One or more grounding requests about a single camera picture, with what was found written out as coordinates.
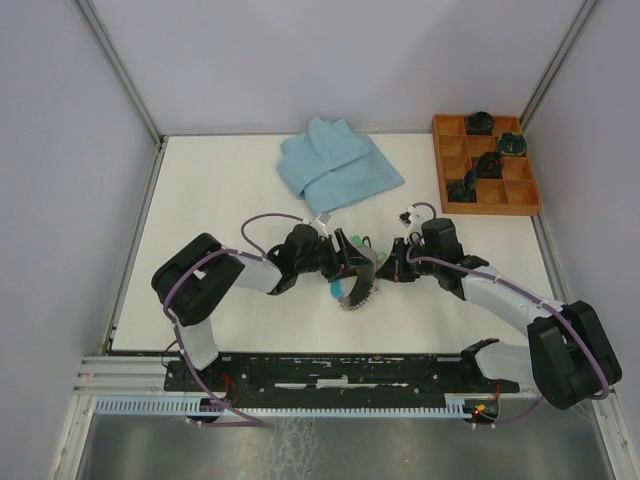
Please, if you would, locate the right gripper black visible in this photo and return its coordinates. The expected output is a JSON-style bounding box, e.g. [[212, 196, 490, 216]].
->
[[374, 238, 439, 283]]

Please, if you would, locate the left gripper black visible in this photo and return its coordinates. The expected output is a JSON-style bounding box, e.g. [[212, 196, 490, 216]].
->
[[296, 228, 372, 283]]

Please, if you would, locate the metal key organizer plate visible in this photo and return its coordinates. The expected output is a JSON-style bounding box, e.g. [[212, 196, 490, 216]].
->
[[329, 245, 378, 311]]

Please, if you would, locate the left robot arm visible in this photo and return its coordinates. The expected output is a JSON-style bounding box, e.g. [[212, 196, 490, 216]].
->
[[151, 224, 379, 390]]

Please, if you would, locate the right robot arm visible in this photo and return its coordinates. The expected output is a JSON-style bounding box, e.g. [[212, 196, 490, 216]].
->
[[376, 212, 622, 410]]

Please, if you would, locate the light blue cloth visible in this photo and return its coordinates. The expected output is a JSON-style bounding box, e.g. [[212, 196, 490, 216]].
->
[[277, 117, 404, 215]]

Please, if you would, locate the wooden compartment tray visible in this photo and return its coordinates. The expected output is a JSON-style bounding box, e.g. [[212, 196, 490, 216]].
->
[[432, 112, 541, 216]]

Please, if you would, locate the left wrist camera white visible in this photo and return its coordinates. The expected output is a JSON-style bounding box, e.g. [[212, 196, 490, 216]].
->
[[305, 212, 331, 238]]

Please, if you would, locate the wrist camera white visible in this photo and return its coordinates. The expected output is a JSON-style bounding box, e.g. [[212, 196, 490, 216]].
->
[[399, 204, 425, 245], [305, 212, 331, 238]]

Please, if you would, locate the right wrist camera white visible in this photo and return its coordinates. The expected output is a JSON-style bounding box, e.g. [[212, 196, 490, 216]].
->
[[399, 204, 425, 245]]

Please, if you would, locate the dark green coiled cord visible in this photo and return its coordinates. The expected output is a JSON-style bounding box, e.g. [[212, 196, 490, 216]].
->
[[447, 179, 477, 204]]

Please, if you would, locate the dark twisted cord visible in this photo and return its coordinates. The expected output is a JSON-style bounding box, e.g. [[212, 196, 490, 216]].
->
[[464, 151, 505, 185]]

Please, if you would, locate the black coiled cord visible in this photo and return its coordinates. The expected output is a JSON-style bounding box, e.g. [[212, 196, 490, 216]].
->
[[466, 110, 495, 136]]

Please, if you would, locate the green yellow coiled cord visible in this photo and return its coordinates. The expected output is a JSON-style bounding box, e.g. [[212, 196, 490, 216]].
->
[[496, 130, 529, 157]]

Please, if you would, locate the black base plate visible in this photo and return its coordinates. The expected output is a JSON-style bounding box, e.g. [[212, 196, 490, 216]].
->
[[163, 352, 521, 407]]

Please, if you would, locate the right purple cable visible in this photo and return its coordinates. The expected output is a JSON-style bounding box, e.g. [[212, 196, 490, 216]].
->
[[405, 201, 612, 430]]

